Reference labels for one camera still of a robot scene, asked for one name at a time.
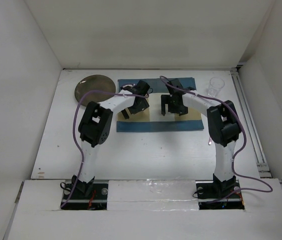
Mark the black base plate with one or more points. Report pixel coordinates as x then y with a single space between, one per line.
95 201
210 199

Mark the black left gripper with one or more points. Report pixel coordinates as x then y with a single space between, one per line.
141 107

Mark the blue beige checked placemat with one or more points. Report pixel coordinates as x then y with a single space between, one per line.
151 119

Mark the brown ceramic plate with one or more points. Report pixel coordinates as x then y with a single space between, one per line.
94 82

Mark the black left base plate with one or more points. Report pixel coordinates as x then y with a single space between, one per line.
95 201

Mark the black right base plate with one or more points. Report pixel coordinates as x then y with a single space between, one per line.
210 199

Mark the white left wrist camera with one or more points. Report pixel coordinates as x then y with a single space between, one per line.
141 88

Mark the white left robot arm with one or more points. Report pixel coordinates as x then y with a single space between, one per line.
94 129

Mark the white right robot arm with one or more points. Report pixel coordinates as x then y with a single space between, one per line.
224 128

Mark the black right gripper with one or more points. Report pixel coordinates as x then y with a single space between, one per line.
166 99

